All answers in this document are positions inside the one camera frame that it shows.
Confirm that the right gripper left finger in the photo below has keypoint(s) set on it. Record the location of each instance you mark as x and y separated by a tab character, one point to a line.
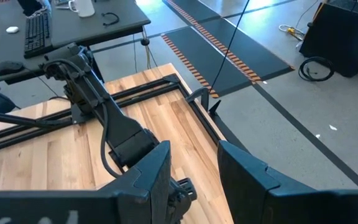
154	174

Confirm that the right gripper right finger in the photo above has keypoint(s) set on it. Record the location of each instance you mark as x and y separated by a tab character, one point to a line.
244	180

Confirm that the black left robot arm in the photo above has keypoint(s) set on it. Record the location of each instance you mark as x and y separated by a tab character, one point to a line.
117	124

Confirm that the black hazard-striped mat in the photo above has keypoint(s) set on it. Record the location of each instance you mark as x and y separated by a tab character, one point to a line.
191	46

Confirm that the grey desk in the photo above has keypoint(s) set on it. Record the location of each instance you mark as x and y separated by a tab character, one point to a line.
82	31

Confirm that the black speaker box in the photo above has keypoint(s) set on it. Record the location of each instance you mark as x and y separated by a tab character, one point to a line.
337	40

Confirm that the white mug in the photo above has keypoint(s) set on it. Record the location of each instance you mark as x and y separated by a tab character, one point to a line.
84	7

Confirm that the black computer mouse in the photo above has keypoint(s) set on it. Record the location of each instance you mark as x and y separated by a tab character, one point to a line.
8	67

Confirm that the black keyboard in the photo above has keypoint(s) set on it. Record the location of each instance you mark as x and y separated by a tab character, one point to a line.
37	34

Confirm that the small white case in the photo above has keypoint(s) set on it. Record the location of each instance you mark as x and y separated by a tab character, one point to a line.
12	30

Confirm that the black bag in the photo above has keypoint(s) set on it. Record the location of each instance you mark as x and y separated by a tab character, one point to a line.
30	6

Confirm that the small black bracket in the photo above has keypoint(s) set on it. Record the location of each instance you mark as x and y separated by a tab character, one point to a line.
205	99

